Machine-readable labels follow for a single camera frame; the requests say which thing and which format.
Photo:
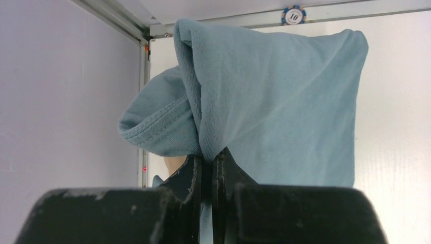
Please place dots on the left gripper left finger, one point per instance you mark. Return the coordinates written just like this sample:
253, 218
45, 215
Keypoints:
169, 213

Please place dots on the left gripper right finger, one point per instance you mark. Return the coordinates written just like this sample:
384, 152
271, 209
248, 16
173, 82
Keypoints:
244, 211

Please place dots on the blue-grey polo t-shirt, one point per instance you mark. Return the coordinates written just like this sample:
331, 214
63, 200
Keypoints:
284, 105

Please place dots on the blue poker chip marker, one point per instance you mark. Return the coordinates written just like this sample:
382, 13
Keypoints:
293, 15

